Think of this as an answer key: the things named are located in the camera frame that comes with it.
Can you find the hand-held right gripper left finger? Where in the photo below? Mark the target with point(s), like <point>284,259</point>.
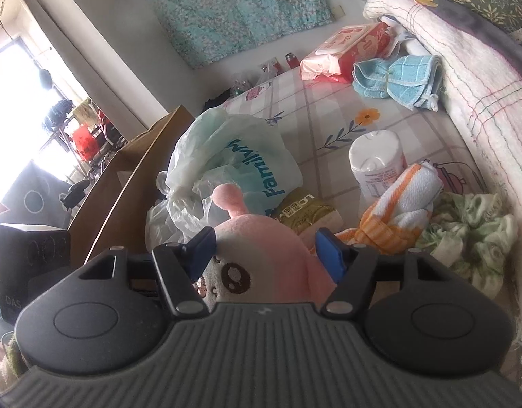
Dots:
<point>203,250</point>

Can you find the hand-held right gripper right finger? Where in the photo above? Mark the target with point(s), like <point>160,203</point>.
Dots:
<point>331,259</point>

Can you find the pink white plush toy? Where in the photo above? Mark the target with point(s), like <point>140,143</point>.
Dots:
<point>265,242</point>

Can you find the orange white striped towel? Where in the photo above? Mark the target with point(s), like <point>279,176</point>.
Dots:
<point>405,204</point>

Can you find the brown cardboard box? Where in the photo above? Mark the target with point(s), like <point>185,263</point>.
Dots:
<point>138,170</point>

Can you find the blue checked towel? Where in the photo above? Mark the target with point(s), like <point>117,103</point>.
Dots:
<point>397,76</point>

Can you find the olive green packet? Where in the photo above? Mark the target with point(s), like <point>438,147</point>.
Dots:
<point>303,212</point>

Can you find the blue quilt with circles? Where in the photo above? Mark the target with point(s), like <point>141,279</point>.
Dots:
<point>31,195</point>

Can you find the green white cloth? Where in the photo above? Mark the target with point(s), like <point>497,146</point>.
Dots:
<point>12,361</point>

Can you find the white wipes canister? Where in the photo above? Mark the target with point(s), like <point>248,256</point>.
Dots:
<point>378,161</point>

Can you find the white plastic shopping bag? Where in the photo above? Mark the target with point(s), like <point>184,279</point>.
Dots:
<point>227,144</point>

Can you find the metal drying rack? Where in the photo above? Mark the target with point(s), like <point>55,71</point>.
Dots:
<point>95,153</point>

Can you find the red hanging garment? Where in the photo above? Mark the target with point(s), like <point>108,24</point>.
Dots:
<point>86,142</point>

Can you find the green floral cloth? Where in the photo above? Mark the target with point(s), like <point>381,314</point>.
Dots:
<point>469,229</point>

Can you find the black bag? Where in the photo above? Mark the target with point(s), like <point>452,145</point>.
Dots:
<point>212,103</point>

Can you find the plaid floral bed sheet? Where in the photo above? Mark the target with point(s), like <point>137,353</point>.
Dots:
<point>329,110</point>

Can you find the red thermos bottle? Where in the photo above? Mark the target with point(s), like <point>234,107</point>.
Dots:
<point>292,61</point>

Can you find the red white wet wipes pack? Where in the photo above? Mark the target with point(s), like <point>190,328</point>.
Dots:
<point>341,51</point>

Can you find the white stitched quilt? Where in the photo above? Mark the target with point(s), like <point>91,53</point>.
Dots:
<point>477,85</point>

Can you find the grey floral blanket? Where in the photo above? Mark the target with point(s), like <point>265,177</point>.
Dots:
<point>456,19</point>

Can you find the teal floral wall cloth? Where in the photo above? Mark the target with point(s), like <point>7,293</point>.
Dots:
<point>227,8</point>

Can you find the beige wall socket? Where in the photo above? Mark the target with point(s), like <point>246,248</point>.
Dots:
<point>338,12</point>

